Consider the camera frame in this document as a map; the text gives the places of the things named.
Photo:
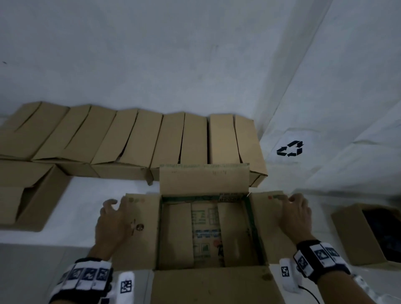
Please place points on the person's right forearm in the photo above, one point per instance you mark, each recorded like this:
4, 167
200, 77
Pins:
341, 291

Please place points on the open brown carton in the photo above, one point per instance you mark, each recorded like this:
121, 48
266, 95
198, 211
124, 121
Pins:
351, 238

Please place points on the person's right hand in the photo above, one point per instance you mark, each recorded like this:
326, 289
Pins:
297, 219

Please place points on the person's left hand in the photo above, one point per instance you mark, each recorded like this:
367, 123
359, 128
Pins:
112, 228

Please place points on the black left wristband white markers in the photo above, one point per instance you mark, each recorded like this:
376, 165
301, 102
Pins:
84, 275

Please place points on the black right wristband white markers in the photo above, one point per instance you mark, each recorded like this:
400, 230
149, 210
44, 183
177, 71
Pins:
319, 256

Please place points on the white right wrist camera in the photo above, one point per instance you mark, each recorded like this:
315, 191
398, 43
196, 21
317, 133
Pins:
286, 272

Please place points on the pile of dark items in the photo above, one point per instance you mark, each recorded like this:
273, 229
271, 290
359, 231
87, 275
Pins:
385, 235

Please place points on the black wristband white markers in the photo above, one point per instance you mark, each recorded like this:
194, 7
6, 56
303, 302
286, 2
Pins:
319, 256
84, 275

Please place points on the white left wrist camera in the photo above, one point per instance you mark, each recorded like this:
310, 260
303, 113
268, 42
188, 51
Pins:
126, 286

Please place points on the green-lined brown cardboard box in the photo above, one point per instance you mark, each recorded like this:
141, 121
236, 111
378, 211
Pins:
206, 184

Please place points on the white table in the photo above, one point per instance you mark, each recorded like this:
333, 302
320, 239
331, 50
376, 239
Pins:
78, 203

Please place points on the white recycling sign paper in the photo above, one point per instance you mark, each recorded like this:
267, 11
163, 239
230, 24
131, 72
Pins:
289, 148

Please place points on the row of brown cardboard boxes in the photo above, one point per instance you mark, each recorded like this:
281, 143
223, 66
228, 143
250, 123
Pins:
125, 137

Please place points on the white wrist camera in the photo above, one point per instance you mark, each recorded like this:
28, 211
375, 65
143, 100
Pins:
126, 286
286, 272

